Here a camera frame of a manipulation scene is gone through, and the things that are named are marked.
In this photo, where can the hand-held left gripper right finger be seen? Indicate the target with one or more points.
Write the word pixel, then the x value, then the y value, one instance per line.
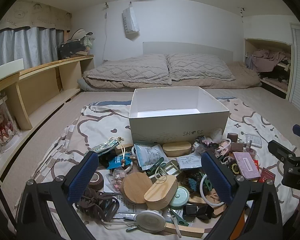
pixel 216 180

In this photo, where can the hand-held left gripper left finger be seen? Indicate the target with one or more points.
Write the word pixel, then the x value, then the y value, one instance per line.
pixel 82 177

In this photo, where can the white cardboard shoe box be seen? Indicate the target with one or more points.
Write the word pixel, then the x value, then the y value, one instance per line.
pixel 175 127

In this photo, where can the white blue medicine sachet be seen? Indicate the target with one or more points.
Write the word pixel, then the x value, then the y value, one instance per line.
pixel 150 156

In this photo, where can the clear plastic case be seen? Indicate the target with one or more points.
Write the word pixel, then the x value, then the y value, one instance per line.
pixel 253 140

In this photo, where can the red paper packet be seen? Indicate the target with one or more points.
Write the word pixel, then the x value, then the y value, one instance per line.
pixel 267 176

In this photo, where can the brown shoelaces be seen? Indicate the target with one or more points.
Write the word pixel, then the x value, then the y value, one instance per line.
pixel 97 205

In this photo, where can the white printed paper sachet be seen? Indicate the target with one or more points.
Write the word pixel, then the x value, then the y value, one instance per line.
pixel 190 161

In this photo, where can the pink wallet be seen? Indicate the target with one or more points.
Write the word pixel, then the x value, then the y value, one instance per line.
pixel 246 165

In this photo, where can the clear bag of pink beads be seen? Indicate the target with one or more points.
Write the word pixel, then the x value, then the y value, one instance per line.
pixel 118 180

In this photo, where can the blue foil packet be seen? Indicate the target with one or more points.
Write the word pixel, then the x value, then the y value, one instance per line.
pixel 116 162

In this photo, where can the black cube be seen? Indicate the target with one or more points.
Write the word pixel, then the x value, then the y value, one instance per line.
pixel 190 208

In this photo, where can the blue floral embroidered pouch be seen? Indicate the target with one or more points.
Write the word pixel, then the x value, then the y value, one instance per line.
pixel 106 146

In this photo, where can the pale green round lid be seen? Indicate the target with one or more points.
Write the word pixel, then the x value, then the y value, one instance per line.
pixel 180 197

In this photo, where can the small brown tape roll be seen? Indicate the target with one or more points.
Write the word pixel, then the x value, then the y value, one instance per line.
pixel 232 137

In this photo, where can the oval wooden box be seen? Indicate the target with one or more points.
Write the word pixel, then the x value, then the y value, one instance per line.
pixel 176 148

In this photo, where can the bear print blanket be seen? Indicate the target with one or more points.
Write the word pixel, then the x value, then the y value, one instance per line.
pixel 95 127

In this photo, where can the dark green clothespin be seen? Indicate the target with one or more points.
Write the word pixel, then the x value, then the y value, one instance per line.
pixel 178 217

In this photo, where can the round wooden lid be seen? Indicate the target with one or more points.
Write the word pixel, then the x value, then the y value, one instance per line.
pixel 135 187

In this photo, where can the oval wooden lid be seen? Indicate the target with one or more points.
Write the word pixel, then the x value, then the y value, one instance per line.
pixel 161 192

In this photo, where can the wooden board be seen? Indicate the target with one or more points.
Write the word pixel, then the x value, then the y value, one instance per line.
pixel 187 230

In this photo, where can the pile of clothes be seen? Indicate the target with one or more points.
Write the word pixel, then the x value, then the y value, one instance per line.
pixel 270 58

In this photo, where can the white round mirror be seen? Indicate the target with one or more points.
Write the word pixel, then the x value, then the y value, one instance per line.
pixel 150 221

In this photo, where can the beige duvet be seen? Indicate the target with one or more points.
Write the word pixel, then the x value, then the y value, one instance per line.
pixel 242 77

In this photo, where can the teddy bear display case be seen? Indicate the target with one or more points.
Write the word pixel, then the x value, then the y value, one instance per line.
pixel 1 127

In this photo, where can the wooden shelf unit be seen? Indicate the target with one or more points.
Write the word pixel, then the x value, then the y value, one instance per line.
pixel 45 85

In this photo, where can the grey quilted pillow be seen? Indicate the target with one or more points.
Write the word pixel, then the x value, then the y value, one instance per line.
pixel 200 67

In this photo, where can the black bag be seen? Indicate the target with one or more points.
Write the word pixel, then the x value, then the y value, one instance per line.
pixel 70 48

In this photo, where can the white headboard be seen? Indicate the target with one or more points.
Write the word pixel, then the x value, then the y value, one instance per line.
pixel 187 47

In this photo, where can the grey curtain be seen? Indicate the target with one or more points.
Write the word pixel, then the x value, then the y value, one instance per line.
pixel 25 45

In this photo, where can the white sun hat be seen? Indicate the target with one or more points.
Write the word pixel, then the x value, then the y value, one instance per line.
pixel 80 33

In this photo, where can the white hanging bag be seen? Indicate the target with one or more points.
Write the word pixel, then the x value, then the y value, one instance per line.
pixel 130 21

